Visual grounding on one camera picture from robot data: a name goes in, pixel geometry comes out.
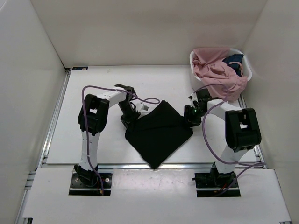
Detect aluminium frame rail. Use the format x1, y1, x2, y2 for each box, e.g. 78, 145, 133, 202
35, 163, 264, 170

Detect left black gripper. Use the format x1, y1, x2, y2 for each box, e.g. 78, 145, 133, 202
117, 100, 140, 133

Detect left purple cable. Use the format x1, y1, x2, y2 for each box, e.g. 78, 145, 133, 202
81, 85, 161, 191

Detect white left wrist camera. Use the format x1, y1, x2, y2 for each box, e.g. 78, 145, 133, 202
135, 102, 149, 112

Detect black trousers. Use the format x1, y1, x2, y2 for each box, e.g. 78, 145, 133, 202
125, 100, 193, 169

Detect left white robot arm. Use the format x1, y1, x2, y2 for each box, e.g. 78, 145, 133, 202
74, 84, 140, 189

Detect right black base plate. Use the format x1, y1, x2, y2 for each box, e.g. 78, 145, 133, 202
192, 172, 241, 198

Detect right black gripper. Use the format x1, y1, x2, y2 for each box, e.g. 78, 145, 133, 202
180, 105, 207, 128

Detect dark blue garment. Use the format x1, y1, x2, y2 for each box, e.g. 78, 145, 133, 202
222, 54, 244, 77

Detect blue white label sticker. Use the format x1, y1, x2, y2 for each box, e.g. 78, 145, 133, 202
72, 66, 88, 71

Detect purple cable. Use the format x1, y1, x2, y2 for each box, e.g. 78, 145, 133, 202
81, 85, 161, 191
189, 84, 267, 194

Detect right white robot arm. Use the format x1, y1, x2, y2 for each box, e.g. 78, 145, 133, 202
184, 88, 262, 188

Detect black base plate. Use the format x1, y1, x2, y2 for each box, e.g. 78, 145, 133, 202
69, 172, 113, 196
192, 172, 241, 198

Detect pink garment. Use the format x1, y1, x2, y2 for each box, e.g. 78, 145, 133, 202
192, 47, 248, 102

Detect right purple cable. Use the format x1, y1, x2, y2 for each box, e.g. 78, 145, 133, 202
189, 84, 267, 194

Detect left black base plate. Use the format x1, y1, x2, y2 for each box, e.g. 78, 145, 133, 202
69, 172, 113, 196

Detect white plastic basket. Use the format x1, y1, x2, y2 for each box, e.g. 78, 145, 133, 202
189, 48, 252, 91

